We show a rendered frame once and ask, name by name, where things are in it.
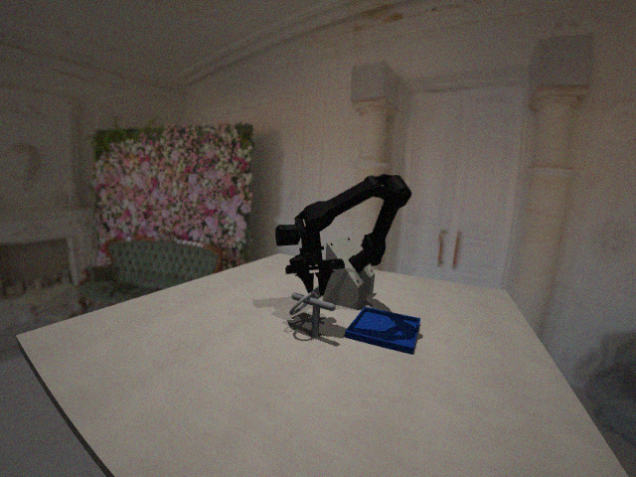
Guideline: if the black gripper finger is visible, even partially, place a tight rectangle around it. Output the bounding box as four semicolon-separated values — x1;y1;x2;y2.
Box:
315;271;334;296
295;273;314;293

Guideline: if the dark grey ring with tab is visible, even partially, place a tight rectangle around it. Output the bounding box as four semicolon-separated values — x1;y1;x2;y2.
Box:
290;287;321;315

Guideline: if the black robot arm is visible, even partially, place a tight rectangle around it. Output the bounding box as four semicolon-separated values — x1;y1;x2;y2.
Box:
275;174;412;274

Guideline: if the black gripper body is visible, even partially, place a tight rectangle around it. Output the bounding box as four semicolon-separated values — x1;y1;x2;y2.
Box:
285;242;345;274

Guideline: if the blue tray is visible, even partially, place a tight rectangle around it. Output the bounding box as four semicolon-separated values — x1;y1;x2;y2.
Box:
345;306;420;354

